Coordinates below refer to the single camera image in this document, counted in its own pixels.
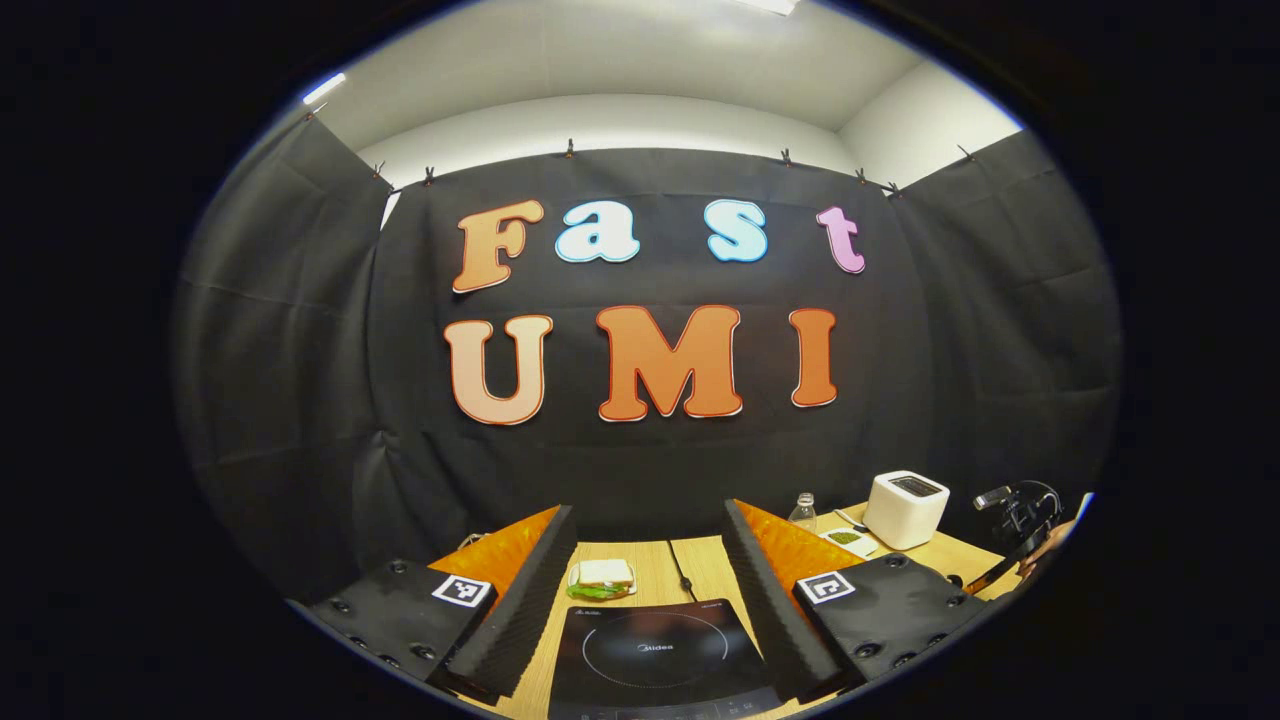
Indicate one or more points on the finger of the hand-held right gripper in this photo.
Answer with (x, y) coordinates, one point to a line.
(1000, 572)

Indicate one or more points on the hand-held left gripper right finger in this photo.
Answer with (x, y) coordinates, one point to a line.
(775, 610)

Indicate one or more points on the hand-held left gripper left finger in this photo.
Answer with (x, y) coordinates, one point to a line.
(520, 610)

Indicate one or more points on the black induction cooktop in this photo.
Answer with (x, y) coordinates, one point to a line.
(655, 655)

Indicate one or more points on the sandwich on small plate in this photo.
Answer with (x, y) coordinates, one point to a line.
(602, 578)

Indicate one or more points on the clear plastic water bottle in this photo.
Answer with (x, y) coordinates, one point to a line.
(803, 515)

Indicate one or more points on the white divided bean dish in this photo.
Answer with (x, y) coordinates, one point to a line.
(848, 540)

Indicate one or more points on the white toaster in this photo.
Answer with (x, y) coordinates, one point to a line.
(905, 512)

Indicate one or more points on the narrow ceiling light panel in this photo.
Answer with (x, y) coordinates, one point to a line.
(325, 88)

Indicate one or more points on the large ceiling light panel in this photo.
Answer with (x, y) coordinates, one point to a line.
(770, 5)

